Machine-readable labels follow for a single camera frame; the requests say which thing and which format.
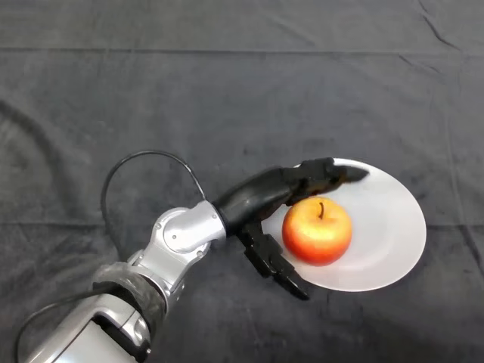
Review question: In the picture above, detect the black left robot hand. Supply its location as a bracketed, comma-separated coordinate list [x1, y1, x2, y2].
[214, 157, 370, 301]

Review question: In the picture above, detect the red yellow apple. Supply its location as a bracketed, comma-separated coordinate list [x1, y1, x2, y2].
[281, 197, 353, 267]

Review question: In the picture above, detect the white round plate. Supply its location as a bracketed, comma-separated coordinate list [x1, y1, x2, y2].
[261, 158, 428, 293]

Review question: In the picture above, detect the black cloth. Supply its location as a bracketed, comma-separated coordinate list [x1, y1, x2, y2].
[0, 0, 484, 363]

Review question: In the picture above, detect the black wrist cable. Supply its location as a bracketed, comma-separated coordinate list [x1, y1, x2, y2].
[14, 150, 208, 363]

